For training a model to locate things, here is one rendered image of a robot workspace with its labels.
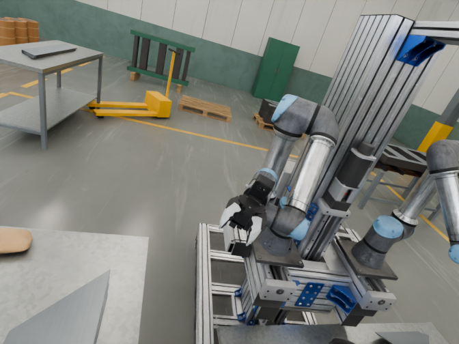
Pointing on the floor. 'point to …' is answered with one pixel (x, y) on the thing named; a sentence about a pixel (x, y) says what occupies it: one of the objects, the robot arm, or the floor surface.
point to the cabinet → (274, 69)
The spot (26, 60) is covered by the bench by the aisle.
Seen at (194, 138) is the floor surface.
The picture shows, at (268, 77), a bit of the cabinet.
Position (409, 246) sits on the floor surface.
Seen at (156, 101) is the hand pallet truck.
